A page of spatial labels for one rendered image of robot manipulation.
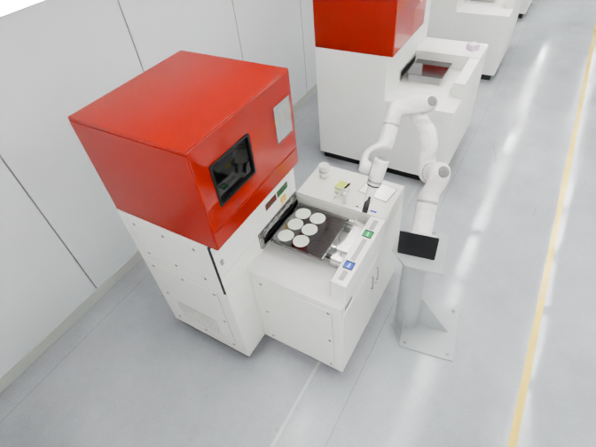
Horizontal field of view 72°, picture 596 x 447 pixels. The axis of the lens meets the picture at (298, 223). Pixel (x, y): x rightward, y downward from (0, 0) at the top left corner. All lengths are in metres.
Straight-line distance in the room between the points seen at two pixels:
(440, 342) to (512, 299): 0.71
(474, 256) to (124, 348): 2.88
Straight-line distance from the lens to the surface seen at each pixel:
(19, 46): 3.04
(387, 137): 2.37
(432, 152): 2.49
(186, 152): 1.71
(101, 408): 3.32
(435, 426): 2.92
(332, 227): 2.54
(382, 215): 2.53
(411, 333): 3.16
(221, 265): 2.23
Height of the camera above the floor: 2.72
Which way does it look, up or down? 45 degrees down
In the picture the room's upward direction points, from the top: 7 degrees counter-clockwise
